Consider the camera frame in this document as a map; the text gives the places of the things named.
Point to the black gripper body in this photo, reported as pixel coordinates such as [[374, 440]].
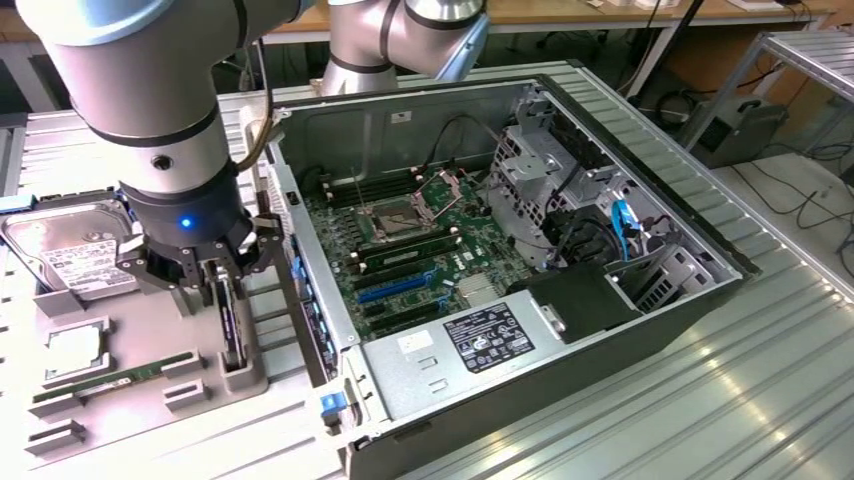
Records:
[[181, 215]]

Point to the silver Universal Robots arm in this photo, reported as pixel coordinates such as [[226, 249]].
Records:
[[134, 75]]

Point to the silver hard disk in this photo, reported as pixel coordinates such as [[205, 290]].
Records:
[[67, 240]]

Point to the grey parts rack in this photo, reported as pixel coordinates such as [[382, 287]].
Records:
[[147, 340]]

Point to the thin metal locking lever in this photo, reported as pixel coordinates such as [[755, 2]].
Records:
[[361, 197]]

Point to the CPU socket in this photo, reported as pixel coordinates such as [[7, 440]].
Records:
[[394, 216]]

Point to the silver CPU chip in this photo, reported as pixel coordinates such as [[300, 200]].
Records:
[[74, 355]]

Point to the blue disk carrier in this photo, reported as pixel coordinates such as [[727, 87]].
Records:
[[17, 202]]

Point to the green labelled RAM stick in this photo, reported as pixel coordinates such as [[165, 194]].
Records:
[[410, 250]]

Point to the green loose RAM stick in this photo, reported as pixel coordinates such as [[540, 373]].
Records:
[[134, 374]]

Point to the blue expansion slot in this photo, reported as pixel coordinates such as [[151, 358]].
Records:
[[401, 291]]

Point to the metal socket cover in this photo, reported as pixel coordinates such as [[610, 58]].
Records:
[[434, 195]]

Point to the green motherboard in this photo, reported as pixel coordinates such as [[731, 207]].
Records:
[[468, 235]]

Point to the silver chipset heatsink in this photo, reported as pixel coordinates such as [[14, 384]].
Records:
[[476, 290]]

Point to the blue case latch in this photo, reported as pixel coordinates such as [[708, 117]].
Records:
[[332, 406]]

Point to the grey power supply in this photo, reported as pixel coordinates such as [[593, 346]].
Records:
[[428, 370]]

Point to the metal disk bay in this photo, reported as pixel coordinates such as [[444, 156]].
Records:
[[528, 170]]

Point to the black open PC case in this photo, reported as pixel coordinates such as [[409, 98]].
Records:
[[601, 380]]

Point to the perforated metal drive cage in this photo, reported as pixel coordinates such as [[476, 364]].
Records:
[[661, 290]]

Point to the wooden desk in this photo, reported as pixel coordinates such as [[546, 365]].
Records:
[[568, 15]]

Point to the grey equipment box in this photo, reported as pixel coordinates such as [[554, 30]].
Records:
[[741, 132]]

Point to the black chassis switch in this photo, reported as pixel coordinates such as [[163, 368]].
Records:
[[292, 198]]

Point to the aluminium frame table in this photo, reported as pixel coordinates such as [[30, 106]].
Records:
[[815, 55]]

